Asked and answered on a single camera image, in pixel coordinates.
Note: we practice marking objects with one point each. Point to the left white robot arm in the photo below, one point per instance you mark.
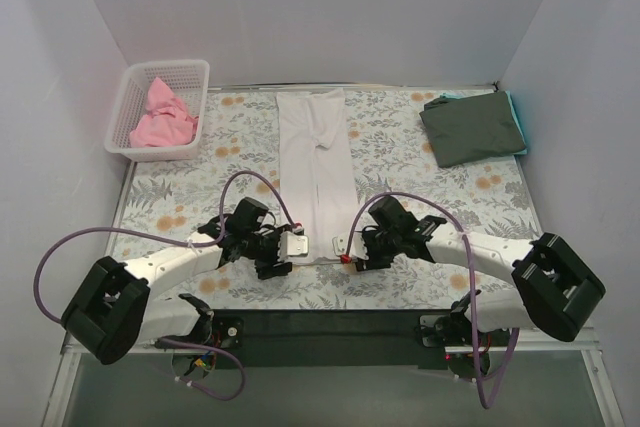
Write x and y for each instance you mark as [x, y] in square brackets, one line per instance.
[121, 304]

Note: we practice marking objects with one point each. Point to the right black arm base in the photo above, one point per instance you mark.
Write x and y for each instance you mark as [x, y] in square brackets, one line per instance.
[441, 329]

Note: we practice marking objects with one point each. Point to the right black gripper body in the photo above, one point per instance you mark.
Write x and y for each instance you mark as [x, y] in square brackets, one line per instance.
[367, 249]

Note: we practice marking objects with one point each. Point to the white t shirt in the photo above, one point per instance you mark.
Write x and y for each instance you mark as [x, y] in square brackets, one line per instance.
[315, 168]

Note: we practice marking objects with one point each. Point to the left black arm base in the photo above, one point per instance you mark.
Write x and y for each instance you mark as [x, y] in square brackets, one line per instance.
[222, 332]

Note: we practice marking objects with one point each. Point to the pink t shirt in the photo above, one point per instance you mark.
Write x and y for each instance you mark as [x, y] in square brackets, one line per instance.
[167, 121]

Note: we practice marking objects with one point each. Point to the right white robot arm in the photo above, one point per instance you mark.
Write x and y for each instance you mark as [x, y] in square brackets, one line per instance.
[551, 288]

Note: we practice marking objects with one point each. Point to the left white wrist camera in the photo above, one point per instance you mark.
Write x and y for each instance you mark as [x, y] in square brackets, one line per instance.
[292, 245]

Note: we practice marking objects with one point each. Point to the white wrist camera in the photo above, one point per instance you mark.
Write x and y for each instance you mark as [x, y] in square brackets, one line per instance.
[292, 245]
[349, 250]

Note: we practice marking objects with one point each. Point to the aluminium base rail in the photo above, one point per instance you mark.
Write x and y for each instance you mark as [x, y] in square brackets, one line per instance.
[318, 338]

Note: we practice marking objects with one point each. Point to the white plastic basket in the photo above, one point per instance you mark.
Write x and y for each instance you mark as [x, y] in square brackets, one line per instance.
[187, 78]

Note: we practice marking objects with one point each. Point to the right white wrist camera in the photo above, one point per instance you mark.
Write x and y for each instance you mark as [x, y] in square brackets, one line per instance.
[349, 250]

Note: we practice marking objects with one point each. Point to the teal folded t shirt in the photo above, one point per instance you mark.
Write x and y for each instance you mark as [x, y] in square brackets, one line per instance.
[517, 117]

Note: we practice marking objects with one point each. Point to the dark green folded t shirt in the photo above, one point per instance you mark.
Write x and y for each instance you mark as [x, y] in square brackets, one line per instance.
[470, 129]

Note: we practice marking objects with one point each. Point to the floral table mat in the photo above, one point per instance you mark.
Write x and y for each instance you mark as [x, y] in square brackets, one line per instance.
[238, 158]

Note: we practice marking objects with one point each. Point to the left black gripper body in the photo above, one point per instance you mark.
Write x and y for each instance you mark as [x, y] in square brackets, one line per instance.
[275, 251]

